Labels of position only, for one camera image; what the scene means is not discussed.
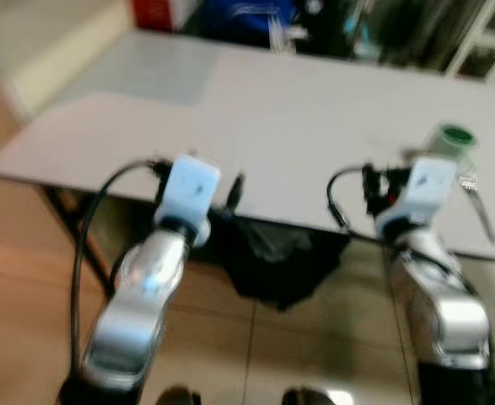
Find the green and white cup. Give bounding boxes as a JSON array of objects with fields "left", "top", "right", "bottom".
[{"left": 420, "top": 124, "right": 477, "bottom": 170}]

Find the black bag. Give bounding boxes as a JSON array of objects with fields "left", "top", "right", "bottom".
[{"left": 205, "top": 207, "right": 353, "bottom": 309}]

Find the silver metal fork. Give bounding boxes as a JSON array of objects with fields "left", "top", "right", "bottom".
[{"left": 458, "top": 173, "right": 495, "bottom": 246}]

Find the dark table leg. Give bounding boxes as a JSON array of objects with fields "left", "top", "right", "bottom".
[{"left": 40, "top": 187, "right": 113, "bottom": 296}]

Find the blue object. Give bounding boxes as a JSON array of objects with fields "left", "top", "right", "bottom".
[{"left": 184, "top": 0, "right": 303, "bottom": 47}]

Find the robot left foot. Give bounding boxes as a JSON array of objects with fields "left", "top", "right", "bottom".
[{"left": 156, "top": 386, "right": 202, "bottom": 405}]

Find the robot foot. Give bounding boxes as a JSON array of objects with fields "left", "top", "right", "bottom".
[
  {"left": 282, "top": 386, "right": 336, "bottom": 405},
  {"left": 156, "top": 386, "right": 202, "bottom": 405}
]

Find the red object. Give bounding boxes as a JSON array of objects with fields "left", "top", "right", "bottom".
[{"left": 132, "top": 0, "right": 176, "bottom": 30}]

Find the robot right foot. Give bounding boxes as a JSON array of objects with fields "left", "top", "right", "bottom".
[{"left": 282, "top": 386, "right": 336, "bottom": 405}]

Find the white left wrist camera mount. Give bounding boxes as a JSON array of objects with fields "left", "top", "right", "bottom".
[{"left": 154, "top": 154, "right": 223, "bottom": 246}]

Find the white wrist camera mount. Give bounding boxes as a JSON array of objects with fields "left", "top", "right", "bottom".
[
  {"left": 375, "top": 156, "right": 460, "bottom": 241},
  {"left": 154, "top": 154, "right": 223, "bottom": 246}
]

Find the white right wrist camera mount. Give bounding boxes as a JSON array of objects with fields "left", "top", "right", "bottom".
[{"left": 375, "top": 156, "right": 460, "bottom": 241}]

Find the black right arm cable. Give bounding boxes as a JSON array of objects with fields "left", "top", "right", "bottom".
[{"left": 326, "top": 165, "right": 383, "bottom": 246}]

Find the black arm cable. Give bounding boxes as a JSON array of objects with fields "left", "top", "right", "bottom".
[
  {"left": 68, "top": 159, "right": 168, "bottom": 376},
  {"left": 326, "top": 165, "right": 383, "bottom": 246}
]

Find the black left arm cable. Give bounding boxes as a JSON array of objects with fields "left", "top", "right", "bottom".
[{"left": 68, "top": 159, "right": 168, "bottom": 376}]

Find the white window frame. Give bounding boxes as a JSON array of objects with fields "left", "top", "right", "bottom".
[{"left": 445, "top": 0, "right": 495, "bottom": 85}]

